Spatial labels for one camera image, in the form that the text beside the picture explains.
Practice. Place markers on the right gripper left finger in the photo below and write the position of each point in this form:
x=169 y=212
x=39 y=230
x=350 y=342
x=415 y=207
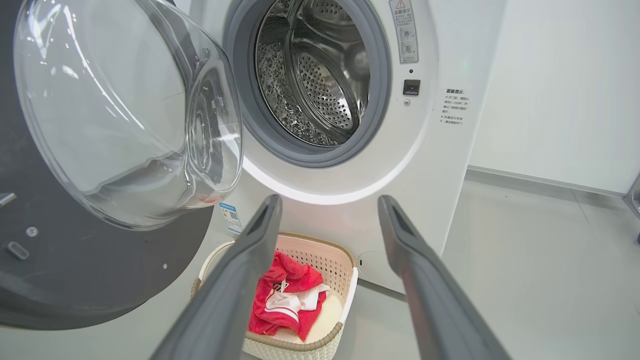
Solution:
x=235 y=300

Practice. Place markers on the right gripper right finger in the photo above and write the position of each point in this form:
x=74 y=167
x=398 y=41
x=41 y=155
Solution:
x=430 y=300

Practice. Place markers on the red garment with white trim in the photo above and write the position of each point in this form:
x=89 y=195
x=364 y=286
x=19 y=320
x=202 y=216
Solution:
x=290 y=270

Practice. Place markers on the white red-striped garment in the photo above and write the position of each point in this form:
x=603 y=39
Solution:
x=300 y=300

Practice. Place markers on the dark grey glass washer door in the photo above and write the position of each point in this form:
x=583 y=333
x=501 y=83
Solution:
x=75 y=270

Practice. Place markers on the cream perforated laundry basket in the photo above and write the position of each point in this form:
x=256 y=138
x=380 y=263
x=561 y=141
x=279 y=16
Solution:
x=330 y=260

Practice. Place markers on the white front-load washing machine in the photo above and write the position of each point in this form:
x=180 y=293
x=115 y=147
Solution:
x=440 y=165

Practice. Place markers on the blue energy label sticker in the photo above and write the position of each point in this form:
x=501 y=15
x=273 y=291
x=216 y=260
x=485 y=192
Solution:
x=231 y=217

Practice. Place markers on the grey warning label sticker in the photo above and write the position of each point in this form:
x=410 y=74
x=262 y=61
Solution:
x=404 y=35

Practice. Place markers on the grey metal frame leg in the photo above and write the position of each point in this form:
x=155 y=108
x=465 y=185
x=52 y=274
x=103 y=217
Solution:
x=634 y=200

